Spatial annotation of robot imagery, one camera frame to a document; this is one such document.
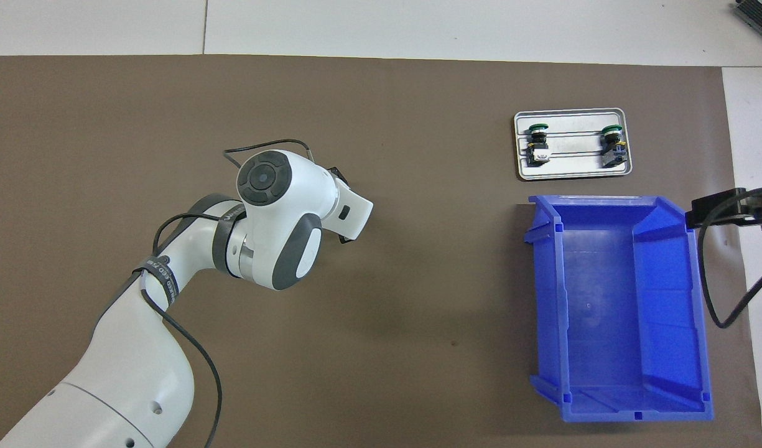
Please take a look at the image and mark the blue plastic storage bin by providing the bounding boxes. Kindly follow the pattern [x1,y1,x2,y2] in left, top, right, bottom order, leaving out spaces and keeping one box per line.
[524,195,714,424]

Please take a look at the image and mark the grey metal tray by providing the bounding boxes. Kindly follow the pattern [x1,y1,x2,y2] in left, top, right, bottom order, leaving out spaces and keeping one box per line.
[514,108,633,182]

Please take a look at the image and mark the brown table mat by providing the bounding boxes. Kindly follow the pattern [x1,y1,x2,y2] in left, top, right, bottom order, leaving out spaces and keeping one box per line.
[0,55,762,448]

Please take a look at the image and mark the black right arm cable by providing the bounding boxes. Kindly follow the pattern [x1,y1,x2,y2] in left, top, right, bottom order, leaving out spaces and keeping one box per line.
[697,185,762,329]

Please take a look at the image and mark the green push button switch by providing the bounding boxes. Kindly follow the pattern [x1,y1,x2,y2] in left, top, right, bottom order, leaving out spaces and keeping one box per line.
[600,125,627,169]
[525,124,551,167]

